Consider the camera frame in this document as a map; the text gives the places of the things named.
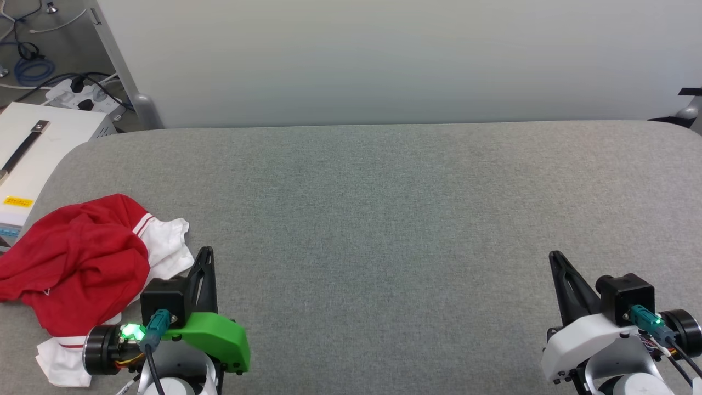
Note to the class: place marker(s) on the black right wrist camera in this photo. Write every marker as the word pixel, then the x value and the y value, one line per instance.
pixel 628 291

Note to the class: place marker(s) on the red and white jersey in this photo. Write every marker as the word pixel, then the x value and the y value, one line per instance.
pixel 82 258

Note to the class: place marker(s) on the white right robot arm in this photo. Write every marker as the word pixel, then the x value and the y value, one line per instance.
pixel 636 384

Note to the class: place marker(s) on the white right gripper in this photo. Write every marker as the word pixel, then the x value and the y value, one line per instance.
pixel 576 343

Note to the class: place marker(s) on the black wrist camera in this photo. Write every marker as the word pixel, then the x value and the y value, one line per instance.
pixel 628 291
pixel 162 296

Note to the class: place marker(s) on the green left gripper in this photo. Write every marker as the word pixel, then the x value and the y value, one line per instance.
pixel 219 337

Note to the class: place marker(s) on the small metal floor foot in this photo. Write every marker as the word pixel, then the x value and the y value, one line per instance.
pixel 51 7

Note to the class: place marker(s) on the white partition panel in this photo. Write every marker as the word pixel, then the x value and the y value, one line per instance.
pixel 384 55

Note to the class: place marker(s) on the grey partition foot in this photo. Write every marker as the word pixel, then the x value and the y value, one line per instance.
pixel 145 112
pixel 688 111

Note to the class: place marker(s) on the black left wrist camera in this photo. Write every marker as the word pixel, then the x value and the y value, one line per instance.
pixel 162 296

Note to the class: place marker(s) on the white power strip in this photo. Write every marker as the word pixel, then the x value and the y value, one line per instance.
pixel 60 96

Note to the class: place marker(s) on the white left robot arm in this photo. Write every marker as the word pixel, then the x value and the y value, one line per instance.
pixel 181 387

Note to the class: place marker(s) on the white power supply box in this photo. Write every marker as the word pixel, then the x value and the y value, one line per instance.
pixel 55 148

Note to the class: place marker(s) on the yellow warning label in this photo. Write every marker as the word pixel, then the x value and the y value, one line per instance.
pixel 17 202

